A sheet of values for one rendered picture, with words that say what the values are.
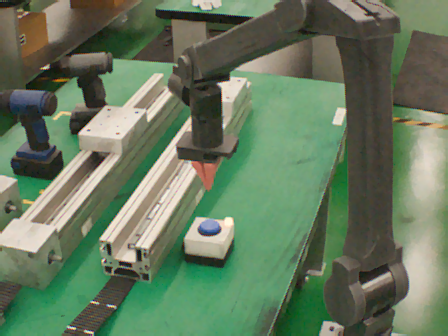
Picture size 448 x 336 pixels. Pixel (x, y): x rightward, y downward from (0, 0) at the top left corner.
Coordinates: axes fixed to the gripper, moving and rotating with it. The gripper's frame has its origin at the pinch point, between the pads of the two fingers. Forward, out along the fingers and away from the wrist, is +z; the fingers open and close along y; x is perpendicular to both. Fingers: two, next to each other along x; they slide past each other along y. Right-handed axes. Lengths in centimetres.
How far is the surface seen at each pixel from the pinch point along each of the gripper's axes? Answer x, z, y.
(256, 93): -79, 17, 9
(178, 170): -20.8, 10.6, 13.6
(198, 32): -167, 30, 55
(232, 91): -51, 4, 9
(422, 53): -356, 94, -54
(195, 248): 4.2, 12.2, 1.6
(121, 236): 7.9, 9.4, 15.2
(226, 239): 2.0, 10.5, -4.0
